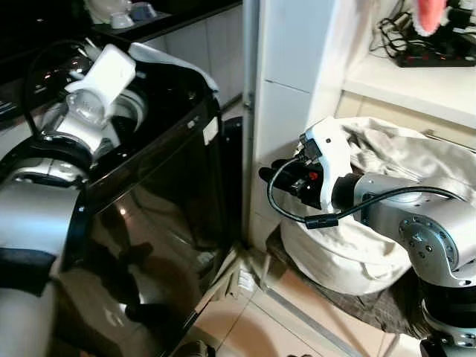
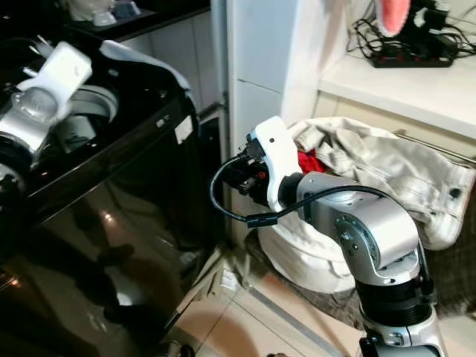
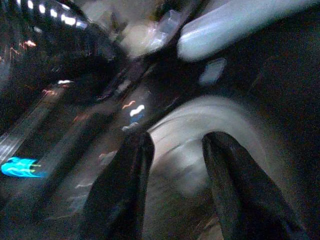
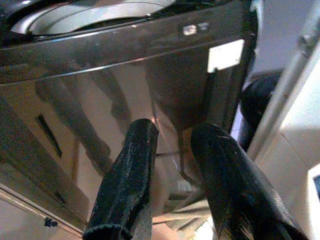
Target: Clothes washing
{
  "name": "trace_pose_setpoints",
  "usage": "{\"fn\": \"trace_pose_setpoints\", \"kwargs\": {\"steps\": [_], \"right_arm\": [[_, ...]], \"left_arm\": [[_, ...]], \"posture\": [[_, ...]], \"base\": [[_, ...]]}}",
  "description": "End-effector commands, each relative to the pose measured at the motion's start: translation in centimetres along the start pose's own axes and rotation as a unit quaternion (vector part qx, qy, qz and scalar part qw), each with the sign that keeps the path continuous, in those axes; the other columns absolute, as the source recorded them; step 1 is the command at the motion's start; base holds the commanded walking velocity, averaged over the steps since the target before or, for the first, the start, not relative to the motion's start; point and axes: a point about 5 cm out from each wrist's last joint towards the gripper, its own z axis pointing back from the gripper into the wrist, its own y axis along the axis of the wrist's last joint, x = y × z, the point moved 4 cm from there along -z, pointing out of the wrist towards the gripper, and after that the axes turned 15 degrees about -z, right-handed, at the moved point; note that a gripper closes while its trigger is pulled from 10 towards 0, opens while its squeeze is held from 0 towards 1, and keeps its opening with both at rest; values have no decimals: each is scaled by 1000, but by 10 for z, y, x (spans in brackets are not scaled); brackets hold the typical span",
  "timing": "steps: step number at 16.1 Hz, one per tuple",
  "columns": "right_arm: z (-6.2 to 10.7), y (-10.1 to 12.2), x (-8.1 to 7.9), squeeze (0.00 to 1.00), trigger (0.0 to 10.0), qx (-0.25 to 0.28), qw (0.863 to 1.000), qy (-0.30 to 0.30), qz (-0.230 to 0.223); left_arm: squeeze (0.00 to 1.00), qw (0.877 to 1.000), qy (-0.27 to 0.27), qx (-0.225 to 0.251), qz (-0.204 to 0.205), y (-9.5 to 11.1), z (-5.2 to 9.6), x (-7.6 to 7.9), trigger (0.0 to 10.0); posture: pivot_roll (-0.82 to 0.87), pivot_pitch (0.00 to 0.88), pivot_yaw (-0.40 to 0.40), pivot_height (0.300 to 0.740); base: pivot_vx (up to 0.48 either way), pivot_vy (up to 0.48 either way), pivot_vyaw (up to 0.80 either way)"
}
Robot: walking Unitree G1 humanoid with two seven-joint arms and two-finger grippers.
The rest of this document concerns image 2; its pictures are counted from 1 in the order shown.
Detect black washing machine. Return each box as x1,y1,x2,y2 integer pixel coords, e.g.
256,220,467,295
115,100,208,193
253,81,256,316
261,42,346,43
0,37,228,357

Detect red garment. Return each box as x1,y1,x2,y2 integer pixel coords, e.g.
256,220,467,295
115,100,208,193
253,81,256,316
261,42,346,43
296,149,325,176

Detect white fabric laundry bag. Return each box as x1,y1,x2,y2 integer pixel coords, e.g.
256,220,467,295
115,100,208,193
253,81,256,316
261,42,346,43
256,214,362,294

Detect small white tag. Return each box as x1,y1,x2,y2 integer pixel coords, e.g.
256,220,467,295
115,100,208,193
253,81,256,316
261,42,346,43
219,269,240,292

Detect white cabinet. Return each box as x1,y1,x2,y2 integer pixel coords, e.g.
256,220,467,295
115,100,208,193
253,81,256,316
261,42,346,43
212,0,476,246

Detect beige garment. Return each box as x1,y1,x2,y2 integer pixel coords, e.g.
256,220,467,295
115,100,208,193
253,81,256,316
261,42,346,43
290,116,476,252

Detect grey washer lid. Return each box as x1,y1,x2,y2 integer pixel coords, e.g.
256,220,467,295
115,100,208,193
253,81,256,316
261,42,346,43
100,39,198,94

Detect dark counter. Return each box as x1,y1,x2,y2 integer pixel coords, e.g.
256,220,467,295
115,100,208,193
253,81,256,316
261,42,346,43
0,0,213,42

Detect black power strip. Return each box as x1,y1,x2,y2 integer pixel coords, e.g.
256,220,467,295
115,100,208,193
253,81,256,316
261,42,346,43
370,46,456,70

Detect small grey bowl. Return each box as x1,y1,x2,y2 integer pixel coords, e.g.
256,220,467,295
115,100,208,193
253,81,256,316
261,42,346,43
112,0,143,20

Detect dark floor mat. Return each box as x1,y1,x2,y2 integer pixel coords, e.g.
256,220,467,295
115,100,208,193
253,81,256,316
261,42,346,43
243,231,476,329

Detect white vessel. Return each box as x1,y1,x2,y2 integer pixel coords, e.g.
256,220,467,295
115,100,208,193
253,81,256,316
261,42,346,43
67,0,117,22

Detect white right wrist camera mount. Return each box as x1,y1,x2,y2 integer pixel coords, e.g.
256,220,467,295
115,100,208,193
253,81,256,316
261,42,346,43
247,116,302,213

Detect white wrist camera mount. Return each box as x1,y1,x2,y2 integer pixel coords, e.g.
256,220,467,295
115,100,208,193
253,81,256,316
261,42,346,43
247,116,302,213
19,41,94,112

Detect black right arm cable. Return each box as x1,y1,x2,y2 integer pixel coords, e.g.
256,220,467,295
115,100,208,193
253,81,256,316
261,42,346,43
209,154,404,228

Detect tangled black cables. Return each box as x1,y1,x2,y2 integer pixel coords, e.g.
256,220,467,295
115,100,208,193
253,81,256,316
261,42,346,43
348,6,459,57

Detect metal bar handle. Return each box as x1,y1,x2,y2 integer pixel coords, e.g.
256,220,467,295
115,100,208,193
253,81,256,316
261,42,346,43
393,132,476,167

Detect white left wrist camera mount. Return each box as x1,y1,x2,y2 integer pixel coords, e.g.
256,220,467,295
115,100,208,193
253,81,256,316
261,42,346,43
19,41,94,112

